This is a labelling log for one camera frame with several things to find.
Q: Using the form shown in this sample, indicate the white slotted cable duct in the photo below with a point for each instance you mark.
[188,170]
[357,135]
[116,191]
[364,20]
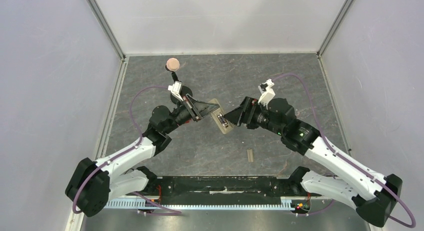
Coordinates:
[139,203]

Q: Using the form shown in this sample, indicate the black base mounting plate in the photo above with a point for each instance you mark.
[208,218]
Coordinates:
[221,190]

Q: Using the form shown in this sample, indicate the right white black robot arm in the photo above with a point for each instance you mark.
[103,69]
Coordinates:
[368,192]

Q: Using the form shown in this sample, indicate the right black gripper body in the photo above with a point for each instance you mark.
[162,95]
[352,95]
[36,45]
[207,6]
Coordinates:
[247,111]

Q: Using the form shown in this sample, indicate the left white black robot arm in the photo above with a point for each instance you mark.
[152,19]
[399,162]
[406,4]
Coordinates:
[95,182]

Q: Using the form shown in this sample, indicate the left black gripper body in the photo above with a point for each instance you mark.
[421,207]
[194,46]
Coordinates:
[185,104]

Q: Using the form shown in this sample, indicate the beige battery cover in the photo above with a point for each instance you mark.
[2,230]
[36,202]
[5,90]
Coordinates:
[250,155]

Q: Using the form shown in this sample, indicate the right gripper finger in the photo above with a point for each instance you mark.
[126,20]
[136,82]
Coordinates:
[231,118]
[243,108]

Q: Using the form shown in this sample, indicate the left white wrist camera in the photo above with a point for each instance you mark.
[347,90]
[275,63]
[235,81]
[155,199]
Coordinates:
[175,91]

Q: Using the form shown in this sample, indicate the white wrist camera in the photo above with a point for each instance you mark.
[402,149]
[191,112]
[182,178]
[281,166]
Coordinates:
[267,92]
[175,91]

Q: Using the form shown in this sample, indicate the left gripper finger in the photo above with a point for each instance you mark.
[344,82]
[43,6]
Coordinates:
[200,109]
[207,109]

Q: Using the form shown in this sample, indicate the black stand with pink ball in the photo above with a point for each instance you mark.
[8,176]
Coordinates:
[172,65]

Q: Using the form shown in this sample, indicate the beige remote control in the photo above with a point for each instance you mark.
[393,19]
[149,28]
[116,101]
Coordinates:
[217,121]

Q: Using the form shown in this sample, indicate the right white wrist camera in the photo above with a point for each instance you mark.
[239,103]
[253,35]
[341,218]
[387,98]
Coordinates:
[267,92]

